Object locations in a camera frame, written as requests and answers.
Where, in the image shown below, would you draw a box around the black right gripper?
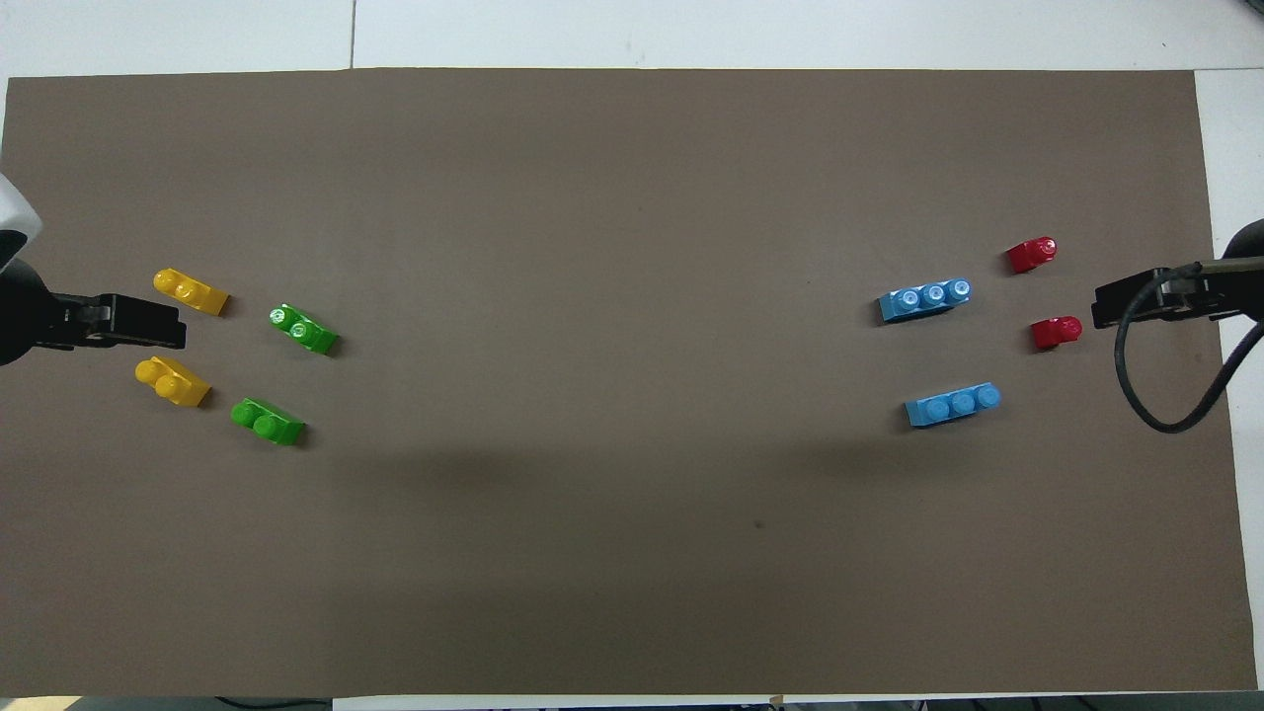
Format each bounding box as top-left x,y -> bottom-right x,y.
1091,219 -> 1264,332

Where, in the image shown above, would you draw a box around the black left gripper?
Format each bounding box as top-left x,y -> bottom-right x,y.
0,259 -> 188,366

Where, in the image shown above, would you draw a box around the green two-stud toy brick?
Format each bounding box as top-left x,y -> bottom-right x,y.
269,303 -> 340,356
230,397 -> 307,447

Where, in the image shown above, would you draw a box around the blue three-stud toy brick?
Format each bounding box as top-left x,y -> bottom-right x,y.
905,382 -> 1002,430
877,278 -> 973,325

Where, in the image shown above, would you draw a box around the yellow two-stud toy brick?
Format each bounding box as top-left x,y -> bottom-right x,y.
134,356 -> 213,409
153,268 -> 231,317

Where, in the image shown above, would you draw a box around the red one-stud toy brick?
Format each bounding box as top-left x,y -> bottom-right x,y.
1005,236 -> 1058,276
1031,316 -> 1083,353

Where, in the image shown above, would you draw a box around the brown paper table mat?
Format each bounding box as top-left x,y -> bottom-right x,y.
0,67 -> 1260,698

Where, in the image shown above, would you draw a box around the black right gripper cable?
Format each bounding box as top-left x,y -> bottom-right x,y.
1113,265 -> 1264,435

